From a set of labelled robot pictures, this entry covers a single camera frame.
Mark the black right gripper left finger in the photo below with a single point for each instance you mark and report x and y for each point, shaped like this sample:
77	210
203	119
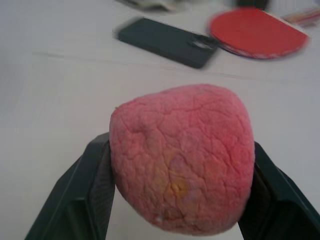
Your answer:
75	195

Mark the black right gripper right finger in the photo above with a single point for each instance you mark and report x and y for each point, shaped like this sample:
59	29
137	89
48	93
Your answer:
282	207

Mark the pink wrinkled peach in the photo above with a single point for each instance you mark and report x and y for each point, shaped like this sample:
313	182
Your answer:
182	160

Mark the red table tennis paddle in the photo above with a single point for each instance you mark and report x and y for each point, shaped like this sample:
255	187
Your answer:
260	32

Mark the black smartphone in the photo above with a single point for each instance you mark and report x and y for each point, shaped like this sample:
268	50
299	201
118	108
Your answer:
166	42

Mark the grey crumpled cloth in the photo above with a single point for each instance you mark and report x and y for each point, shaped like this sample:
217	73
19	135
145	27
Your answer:
150	3

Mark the dark object at table edge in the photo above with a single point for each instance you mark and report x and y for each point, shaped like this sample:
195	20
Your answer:
251	3

